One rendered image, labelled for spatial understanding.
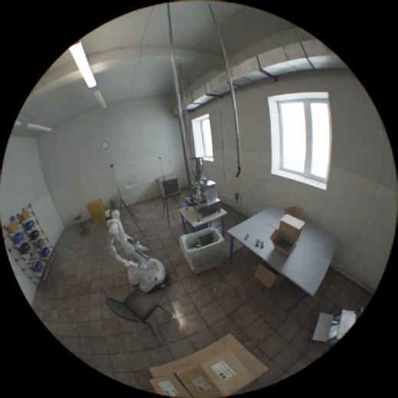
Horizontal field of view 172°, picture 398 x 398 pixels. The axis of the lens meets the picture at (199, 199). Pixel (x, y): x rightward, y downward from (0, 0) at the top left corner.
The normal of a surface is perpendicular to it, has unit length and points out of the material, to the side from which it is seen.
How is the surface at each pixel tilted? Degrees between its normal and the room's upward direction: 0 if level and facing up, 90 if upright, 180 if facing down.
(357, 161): 90
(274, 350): 0
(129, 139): 90
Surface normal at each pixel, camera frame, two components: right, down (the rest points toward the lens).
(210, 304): -0.11, -0.90
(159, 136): 0.47, 0.33
